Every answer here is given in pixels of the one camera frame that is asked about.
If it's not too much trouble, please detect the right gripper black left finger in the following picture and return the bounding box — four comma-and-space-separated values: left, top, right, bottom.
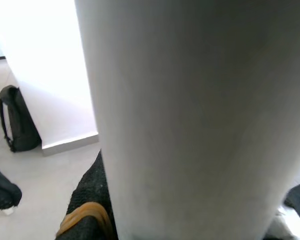
55, 149, 120, 240

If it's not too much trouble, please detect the white plastic table leg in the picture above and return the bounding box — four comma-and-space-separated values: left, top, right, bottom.
73, 0, 300, 240

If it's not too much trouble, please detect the black backpack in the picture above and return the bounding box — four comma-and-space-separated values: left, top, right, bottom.
0, 84, 43, 153

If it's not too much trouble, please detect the orange rubber band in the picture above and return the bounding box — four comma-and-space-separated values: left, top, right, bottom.
55, 201, 111, 238

